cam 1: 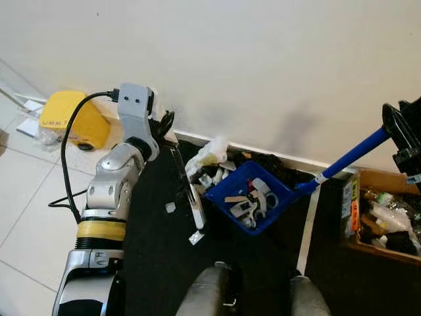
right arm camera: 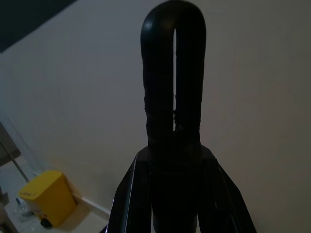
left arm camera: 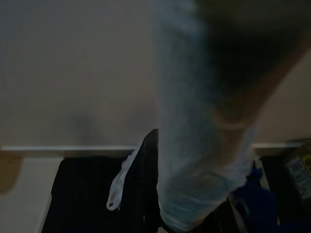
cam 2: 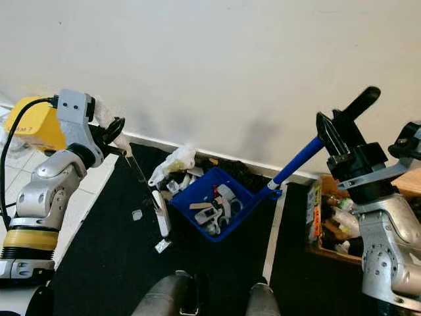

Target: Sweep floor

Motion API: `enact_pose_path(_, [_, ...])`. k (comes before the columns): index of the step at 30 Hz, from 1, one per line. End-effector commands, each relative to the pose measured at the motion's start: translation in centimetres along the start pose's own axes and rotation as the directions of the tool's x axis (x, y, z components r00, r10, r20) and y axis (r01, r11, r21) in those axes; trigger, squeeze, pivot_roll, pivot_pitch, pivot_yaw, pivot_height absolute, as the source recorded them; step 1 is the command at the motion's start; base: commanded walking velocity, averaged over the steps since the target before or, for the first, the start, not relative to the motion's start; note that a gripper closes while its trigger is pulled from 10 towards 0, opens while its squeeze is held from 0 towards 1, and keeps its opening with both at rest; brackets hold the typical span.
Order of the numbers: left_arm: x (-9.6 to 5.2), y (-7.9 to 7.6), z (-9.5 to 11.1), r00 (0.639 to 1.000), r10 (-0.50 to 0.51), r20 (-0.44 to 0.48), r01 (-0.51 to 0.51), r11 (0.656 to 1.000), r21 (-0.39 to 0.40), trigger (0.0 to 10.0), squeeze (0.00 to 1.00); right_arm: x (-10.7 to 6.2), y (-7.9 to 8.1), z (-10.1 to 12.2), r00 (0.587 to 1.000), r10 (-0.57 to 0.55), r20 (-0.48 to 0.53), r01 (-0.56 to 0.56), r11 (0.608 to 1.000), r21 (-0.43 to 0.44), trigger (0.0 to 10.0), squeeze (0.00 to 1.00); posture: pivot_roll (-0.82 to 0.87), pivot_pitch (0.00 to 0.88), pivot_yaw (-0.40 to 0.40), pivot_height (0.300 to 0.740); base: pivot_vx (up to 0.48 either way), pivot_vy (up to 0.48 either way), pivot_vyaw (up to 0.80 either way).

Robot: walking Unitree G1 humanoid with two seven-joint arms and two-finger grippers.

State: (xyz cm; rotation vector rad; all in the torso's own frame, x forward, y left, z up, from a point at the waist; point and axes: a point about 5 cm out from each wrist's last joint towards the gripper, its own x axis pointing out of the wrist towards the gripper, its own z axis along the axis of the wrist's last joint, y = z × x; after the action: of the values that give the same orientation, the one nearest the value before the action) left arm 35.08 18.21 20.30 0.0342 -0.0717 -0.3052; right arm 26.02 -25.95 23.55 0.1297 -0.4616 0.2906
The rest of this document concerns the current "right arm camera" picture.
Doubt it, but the black looped dustpan handle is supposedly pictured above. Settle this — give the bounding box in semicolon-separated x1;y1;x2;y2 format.
139;0;207;233

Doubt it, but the clear plastic bag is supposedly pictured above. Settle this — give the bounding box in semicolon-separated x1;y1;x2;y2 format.
13;198;37;220

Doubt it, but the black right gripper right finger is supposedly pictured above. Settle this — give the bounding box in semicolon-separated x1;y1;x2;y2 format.
194;145;257;233

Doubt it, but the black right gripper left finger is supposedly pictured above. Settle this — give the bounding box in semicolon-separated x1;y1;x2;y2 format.
108;145;153;233

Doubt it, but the white baseboard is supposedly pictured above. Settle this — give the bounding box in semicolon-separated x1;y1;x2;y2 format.
77;196;113;217

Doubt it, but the yellow plastic bin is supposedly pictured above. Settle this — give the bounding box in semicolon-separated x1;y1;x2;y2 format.
17;169;78;228

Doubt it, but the grey metal pole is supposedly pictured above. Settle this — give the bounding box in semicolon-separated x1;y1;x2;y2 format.
0;139;28;183

